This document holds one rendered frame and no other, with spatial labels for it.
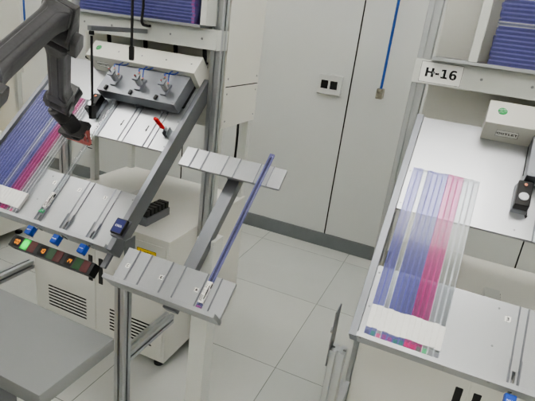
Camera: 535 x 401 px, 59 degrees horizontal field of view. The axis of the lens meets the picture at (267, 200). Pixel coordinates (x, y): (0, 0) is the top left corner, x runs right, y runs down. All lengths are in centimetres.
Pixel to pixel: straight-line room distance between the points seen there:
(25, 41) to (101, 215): 70
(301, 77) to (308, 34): 27
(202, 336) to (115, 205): 51
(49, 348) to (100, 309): 85
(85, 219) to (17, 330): 41
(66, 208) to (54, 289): 70
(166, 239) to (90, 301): 53
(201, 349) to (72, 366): 46
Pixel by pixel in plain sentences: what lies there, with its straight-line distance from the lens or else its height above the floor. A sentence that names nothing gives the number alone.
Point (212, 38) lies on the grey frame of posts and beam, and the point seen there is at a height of 135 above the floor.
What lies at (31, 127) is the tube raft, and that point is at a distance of 200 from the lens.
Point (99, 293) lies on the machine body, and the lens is 214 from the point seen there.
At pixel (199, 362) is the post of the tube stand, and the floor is 37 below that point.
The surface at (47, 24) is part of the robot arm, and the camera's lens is 115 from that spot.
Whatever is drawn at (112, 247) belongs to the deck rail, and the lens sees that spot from 152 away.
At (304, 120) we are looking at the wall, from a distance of 319.
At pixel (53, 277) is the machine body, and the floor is 27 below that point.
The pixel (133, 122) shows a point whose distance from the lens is 179.
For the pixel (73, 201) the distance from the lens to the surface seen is 170.
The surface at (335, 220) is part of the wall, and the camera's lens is 329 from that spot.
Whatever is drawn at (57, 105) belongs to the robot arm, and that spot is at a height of 111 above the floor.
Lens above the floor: 142
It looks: 20 degrees down
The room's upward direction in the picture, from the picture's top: 7 degrees clockwise
